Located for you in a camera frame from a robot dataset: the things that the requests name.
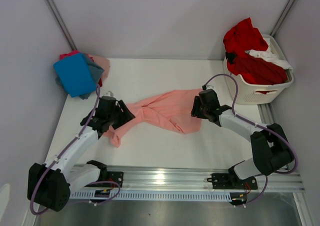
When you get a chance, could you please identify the left aluminium corner post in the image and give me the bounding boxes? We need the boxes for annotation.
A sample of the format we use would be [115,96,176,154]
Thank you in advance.
[44,0,77,50]

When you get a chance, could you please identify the bright red shirt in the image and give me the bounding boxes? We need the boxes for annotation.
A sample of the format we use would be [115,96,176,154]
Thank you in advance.
[223,17,270,73]

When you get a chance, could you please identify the magenta folded shirt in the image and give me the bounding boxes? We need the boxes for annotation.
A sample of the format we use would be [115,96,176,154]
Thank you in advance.
[59,50,80,60]

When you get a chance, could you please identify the white laundry basket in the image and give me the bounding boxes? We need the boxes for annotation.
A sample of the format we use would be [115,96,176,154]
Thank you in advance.
[223,34,295,105]

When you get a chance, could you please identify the white shirt in basket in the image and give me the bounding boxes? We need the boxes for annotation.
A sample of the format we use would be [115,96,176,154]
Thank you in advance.
[246,38,293,70]

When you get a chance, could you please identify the dark red shirt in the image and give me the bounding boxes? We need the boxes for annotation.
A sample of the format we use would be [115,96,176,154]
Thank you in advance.
[227,55,288,85]

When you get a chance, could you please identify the aluminium corner post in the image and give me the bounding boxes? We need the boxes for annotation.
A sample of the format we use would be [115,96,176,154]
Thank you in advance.
[269,0,298,37]
[44,0,77,50]

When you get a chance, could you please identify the grey blue folded shirt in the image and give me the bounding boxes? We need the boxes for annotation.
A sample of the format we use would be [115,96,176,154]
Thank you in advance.
[55,52,104,99]

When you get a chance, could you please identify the pale pink folded shirt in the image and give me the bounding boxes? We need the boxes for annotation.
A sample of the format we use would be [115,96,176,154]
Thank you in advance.
[88,54,110,82]

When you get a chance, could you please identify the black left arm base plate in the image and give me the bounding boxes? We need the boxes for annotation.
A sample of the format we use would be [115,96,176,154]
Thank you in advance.
[85,171,124,188]

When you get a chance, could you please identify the black garment in basket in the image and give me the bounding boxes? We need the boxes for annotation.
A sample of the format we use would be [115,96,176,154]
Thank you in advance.
[225,51,237,64]

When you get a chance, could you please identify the blue folded t shirt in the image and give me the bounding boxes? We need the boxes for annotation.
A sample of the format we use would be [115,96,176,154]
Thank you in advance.
[53,53,96,98]

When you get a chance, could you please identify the red folded shirt in stack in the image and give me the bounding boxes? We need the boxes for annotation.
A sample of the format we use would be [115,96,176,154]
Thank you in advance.
[98,78,103,88]

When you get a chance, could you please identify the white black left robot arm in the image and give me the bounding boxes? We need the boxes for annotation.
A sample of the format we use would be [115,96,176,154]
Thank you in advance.
[27,96,135,215]

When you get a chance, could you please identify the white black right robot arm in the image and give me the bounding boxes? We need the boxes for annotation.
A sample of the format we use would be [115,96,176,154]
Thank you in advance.
[191,89,295,188]

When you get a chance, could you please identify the right aluminium corner post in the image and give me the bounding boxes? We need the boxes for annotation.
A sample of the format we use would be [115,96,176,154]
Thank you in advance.
[269,0,298,37]

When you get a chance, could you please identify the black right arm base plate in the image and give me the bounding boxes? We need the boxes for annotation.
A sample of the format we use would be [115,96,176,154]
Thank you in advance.
[206,173,258,190]

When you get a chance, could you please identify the salmon pink t shirt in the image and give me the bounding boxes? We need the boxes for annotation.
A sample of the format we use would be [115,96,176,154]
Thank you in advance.
[103,88,202,148]

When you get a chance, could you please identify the white slotted cable duct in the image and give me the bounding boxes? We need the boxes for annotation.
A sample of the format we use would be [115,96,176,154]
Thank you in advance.
[70,189,232,202]

